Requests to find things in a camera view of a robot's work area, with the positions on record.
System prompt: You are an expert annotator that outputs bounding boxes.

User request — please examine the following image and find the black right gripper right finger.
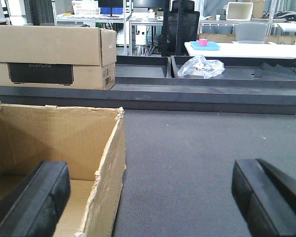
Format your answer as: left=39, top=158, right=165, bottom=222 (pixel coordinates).
left=231, top=159, right=296, bottom=237

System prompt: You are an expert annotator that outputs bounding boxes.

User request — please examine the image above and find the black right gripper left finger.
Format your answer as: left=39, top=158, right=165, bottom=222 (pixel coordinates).
left=0, top=161, right=71, bottom=237

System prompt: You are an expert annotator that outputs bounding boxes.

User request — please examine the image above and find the plain cardboard box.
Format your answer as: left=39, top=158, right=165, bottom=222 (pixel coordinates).
left=0, top=102, right=126, bottom=237

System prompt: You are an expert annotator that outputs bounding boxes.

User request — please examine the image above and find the large brown EcoFlow carton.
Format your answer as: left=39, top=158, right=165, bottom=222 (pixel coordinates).
left=0, top=25, right=117, bottom=90

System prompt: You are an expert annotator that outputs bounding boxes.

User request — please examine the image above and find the white table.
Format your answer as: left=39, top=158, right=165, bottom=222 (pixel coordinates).
left=185, top=42, right=296, bottom=59

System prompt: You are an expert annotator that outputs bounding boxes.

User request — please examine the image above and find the clear plastic bag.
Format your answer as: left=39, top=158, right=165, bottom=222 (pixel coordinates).
left=178, top=55, right=225, bottom=79

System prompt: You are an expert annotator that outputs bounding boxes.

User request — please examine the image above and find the grey chair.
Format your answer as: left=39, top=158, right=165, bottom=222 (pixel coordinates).
left=235, top=22, right=267, bottom=44

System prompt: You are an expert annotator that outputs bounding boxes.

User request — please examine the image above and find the pink cube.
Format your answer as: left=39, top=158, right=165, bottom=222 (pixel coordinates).
left=199, top=39, right=208, bottom=47

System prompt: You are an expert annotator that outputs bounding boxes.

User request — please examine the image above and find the blue tray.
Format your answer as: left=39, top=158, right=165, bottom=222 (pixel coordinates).
left=190, top=41, right=220, bottom=51

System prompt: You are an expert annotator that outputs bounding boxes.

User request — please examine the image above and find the white bin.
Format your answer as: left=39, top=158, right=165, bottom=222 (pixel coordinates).
left=226, top=2, right=253, bottom=21

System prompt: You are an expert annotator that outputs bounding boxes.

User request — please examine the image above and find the black office chair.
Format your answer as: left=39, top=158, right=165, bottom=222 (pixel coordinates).
left=158, top=0, right=200, bottom=57

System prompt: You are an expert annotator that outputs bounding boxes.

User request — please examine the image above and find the white plastic basket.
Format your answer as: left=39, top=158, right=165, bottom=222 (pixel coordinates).
left=72, top=0, right=100, bottom=17

